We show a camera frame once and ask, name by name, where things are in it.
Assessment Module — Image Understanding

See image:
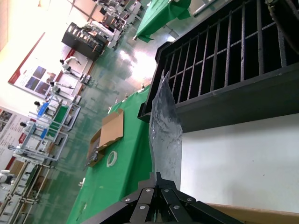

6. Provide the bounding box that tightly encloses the dark translucent antistatic bag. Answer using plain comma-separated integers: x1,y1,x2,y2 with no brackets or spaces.
148,70,183,188

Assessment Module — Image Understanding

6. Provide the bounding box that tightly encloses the flat open cardboard carton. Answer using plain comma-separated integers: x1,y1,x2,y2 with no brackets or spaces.
85,108,125,168

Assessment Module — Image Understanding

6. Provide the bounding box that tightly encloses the green tablecloth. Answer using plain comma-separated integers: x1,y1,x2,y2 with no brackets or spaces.
133,0,192,43
66,83,153,224

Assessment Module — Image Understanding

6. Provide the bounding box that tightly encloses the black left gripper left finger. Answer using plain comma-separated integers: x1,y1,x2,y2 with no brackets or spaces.
66,172,157,224

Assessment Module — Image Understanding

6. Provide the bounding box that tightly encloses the black slotted container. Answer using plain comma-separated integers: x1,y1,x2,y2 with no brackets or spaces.
137,0,299,133

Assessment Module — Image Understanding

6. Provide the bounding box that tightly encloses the white frame bench green top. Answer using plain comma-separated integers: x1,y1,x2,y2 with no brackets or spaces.
49,102,82,135

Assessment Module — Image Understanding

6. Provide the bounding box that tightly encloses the brown cardboard box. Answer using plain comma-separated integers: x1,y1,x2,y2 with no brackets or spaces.
205,202,299,224

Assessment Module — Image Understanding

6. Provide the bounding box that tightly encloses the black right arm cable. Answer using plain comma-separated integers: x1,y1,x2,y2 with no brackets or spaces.
265,0,299,56

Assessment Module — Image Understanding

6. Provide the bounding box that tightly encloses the red bordered wall poster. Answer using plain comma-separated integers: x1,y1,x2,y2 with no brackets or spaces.
8,32,59,96

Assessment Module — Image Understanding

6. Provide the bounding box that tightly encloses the black shelf cabinet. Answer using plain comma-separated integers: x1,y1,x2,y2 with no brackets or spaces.
61,22,106,62

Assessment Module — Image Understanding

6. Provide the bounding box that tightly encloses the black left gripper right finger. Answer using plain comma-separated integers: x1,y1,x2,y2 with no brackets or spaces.
155,171,245,224

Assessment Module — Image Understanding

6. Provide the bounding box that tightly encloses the white tape roll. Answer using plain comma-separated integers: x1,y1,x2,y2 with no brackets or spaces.
106,151,118,168

